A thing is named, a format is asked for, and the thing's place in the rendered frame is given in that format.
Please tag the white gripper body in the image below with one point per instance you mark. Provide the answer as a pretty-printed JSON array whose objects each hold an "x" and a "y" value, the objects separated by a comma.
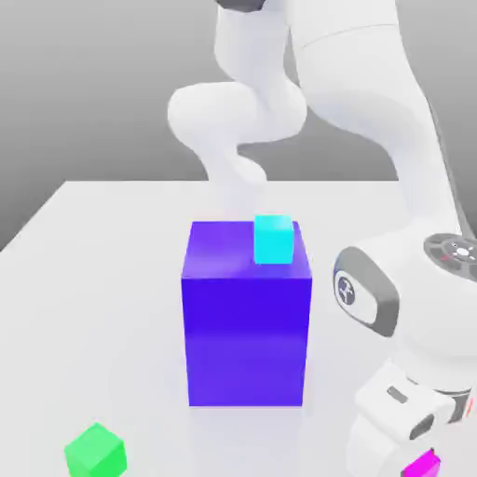
[{"x": 372, "y": 454}]

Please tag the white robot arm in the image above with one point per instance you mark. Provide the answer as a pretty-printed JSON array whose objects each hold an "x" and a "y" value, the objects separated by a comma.
[{"x": 357, "y": 97}]

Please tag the small magenta cube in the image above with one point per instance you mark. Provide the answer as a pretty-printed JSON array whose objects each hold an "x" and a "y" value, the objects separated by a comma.
[{"x": 423, "y": 466}]

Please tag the small cyan cube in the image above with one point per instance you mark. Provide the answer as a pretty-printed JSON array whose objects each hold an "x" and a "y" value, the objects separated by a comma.
[{"x": 273, "y": 242}]

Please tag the small green cube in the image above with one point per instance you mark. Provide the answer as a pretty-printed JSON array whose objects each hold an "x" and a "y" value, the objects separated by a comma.
[{"x": 95, "y": 452}]

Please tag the large purple box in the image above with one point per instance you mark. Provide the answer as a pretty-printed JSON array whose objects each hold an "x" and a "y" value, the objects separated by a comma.
[{"x": 246, "y": 335}]

